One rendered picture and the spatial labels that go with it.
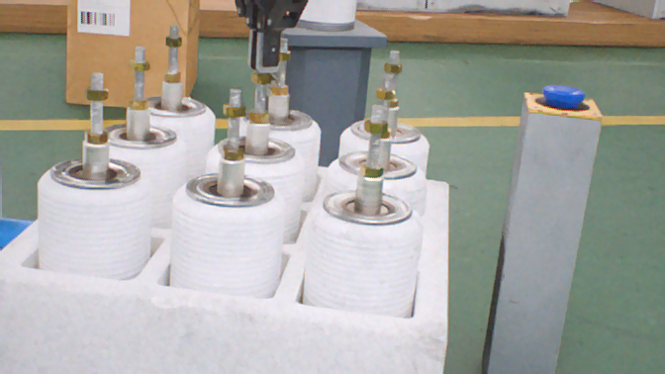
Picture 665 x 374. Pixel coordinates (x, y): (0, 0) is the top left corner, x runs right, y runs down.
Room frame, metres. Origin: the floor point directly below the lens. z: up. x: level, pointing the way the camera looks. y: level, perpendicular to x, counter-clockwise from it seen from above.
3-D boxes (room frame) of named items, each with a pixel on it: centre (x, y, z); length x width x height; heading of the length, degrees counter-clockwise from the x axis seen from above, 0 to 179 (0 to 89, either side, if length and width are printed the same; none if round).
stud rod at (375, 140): (0.76, -0.03, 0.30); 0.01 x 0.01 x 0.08; 55
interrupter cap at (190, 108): (1.01, 0.18, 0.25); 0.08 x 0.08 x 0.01
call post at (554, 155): (0.93, -0.22, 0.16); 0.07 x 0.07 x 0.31; 85
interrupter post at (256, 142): (0.89, 0.07, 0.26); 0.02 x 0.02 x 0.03
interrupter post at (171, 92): (1.01, 0.18, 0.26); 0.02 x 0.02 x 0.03
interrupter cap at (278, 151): (0.89, 0.07, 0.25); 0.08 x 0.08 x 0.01
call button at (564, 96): (0.93, -0.22, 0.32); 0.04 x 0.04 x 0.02
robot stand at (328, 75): (1.34, 0.03, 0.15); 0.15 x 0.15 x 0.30; 20
